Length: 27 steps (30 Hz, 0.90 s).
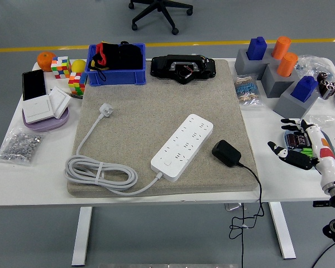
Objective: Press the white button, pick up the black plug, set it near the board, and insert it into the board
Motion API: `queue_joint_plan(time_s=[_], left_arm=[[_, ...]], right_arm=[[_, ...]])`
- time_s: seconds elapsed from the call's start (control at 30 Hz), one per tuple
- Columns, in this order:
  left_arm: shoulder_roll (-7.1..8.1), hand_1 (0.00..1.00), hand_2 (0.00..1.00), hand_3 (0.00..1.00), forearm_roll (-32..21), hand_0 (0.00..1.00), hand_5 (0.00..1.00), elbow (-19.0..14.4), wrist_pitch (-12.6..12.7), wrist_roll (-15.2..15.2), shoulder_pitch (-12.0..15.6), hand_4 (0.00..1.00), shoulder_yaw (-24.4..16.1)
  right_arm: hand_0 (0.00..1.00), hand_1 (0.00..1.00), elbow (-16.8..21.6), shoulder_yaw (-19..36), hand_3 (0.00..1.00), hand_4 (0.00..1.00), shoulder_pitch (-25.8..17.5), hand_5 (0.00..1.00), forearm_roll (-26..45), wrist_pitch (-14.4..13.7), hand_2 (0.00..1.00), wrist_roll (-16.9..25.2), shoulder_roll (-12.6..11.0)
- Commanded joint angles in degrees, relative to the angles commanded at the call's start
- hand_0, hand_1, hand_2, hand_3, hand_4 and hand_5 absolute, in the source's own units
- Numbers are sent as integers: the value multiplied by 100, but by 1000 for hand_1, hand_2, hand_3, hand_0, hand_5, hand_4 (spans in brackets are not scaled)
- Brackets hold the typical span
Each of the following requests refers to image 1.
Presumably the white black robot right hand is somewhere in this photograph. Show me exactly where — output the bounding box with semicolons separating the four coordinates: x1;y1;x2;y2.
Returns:
267;118;335;185

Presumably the black plug with cord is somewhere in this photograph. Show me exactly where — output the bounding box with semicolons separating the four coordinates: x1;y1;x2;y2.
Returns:
211;139;265;268

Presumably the white power strip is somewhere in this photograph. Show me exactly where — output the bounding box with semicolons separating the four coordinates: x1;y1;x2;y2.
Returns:
150;113;214;183

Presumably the dark capacitors pile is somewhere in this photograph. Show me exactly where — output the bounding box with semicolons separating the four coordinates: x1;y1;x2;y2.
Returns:
286;133;309;149

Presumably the empty clear plastic bag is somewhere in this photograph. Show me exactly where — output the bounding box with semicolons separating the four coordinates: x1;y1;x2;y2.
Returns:
308;114;335;137

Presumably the light blue dish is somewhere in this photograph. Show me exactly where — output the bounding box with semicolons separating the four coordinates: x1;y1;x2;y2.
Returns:
284;127;335;168

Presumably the grey block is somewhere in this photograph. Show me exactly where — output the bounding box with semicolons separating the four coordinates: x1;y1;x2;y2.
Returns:
273;88;320;126
234;49;271;76
261;64;299;98

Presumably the blue square peg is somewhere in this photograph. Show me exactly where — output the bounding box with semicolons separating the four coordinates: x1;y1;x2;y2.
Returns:
246;36;268;61
290;75;319;103

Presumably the white table leg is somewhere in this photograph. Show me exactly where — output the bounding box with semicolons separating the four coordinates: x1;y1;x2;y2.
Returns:
71;207;93;266
269;202;296;260

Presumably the clear bag of blue parts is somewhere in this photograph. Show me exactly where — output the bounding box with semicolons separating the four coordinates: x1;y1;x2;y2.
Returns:
294;54;334;82

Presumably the orange cylinder peg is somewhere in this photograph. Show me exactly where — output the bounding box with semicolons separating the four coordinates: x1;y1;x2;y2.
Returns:
276;52;299;78
271;36;292;60

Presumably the clear bag of resistors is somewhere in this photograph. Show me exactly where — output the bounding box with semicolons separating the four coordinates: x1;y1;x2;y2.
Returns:
233;74;265;107

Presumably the grey-brown mat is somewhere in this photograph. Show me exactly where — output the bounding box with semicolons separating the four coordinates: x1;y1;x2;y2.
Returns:
66;58;260;198

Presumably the black electronic device shell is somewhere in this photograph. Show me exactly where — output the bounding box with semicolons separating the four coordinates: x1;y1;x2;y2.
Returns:
150;54;217;85

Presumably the black and red fabric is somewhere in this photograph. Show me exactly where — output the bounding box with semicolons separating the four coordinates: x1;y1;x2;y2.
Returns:
88;41;144;82

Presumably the blue plastic bin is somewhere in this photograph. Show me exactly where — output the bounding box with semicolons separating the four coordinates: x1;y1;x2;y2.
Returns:
85;43;147;87

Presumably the black office chair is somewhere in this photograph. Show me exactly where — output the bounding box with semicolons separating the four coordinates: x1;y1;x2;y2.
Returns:
128;0;194;36

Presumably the colourful puzzle cube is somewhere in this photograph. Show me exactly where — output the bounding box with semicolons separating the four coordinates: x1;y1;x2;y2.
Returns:
68;71;88;96

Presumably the yellow lemon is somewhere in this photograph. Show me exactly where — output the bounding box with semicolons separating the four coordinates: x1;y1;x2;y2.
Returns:
71;59;87;75

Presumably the white-faced puzzle cube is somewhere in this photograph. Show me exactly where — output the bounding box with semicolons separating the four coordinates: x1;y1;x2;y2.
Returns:
50;56;73;79

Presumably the purple tray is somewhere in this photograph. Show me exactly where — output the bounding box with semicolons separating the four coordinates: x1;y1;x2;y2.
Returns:
22;107;70;133

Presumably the orange fruit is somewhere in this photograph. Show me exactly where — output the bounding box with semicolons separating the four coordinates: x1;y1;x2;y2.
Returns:
36;51;56;73

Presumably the black phone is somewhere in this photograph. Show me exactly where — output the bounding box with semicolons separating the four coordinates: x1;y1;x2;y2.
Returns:
22;69;50;102

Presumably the clear bag of metal nuts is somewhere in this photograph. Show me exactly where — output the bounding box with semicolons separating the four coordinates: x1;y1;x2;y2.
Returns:
0;127;44;168

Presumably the white power cord with plug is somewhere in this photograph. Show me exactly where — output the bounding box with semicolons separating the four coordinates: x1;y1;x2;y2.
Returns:
64;102;164;196

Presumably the small white wall switch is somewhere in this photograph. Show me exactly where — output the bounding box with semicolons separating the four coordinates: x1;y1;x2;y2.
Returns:
48;85;72;119

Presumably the large white wall switch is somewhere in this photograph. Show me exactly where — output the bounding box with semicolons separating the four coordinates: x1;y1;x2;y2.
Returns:
21;94;54;125

